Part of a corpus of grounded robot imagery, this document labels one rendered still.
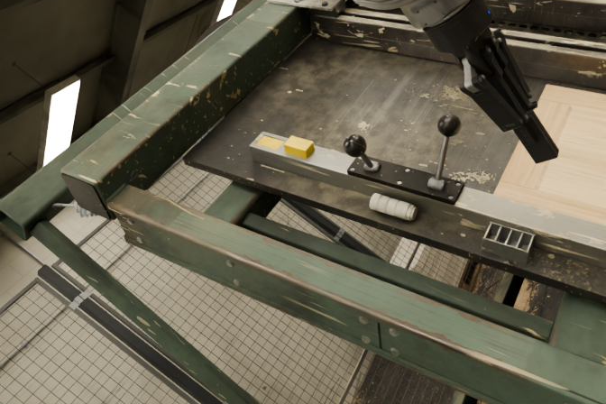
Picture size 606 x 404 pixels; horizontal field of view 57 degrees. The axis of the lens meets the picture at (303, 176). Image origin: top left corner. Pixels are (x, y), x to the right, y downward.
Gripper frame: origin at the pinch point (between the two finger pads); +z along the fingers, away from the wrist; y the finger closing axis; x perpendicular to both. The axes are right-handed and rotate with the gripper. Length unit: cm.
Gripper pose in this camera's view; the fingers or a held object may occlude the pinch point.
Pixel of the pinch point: (534, 137)
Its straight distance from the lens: 78.2
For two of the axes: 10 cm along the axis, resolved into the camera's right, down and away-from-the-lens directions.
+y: -4.4, 6.4, -6.3
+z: 6.2, 7.3, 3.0
